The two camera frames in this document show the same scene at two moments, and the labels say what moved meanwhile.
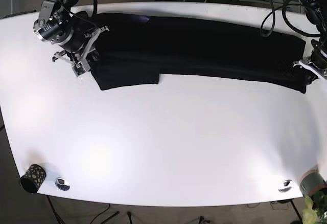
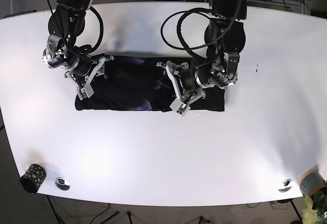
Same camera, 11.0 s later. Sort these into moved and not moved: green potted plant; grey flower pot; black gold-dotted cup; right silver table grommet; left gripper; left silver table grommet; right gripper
Moved: right gripper; left gripper
Not moved: black gold-dotted cup; left silver table grommet; right silver table grommet; grey flower pot; green potted plant
